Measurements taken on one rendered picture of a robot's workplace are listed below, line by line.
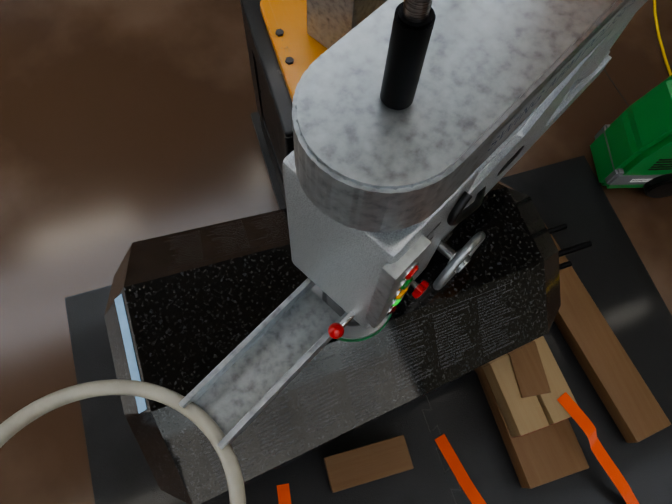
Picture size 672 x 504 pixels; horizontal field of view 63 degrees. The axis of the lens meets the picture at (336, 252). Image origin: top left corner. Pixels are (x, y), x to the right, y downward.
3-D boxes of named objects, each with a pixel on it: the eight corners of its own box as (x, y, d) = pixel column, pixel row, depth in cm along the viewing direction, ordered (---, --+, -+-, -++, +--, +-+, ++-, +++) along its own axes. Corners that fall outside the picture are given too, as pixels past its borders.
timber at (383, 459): (331, 491, 203) (332, 493, 192) (323, 458, 208) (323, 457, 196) (408, 468, 207) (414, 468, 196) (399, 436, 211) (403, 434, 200)
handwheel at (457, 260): (441, 225, 122) (458, 193, 108) (477, 254, 120) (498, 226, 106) (397, 271, 118) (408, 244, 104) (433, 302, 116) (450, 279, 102)
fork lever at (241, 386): (392, 181, 133) (396, 171, 129) (455, 232, 129) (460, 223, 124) (171, 394, 112) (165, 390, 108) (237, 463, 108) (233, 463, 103)
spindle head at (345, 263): (397, 163, 131) (437, 21, 89) (470, 222, 126) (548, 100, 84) (290, 266, 120) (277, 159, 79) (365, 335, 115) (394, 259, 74)
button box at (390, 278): (391, 289, 105) (418, 229, 79) (402, 299, 105) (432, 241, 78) (363, 319, 103) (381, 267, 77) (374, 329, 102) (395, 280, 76)
